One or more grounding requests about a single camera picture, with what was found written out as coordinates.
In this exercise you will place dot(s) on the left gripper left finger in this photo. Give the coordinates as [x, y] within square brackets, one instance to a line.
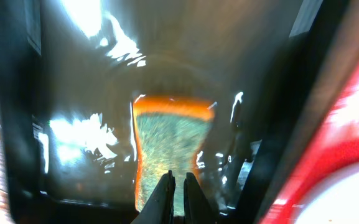
[159, 208]

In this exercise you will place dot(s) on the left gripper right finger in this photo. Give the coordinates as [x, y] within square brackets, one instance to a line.
[197, 209]

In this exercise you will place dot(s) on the red plastic tray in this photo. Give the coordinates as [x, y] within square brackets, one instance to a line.
[334, 146]

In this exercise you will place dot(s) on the green orange sponge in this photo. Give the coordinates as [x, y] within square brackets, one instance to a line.
[169, 134]

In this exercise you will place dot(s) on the black water tray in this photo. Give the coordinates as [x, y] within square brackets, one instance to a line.
[71, 70]

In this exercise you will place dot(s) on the light blue plate bottom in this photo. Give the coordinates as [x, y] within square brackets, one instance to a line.
[335, 199]

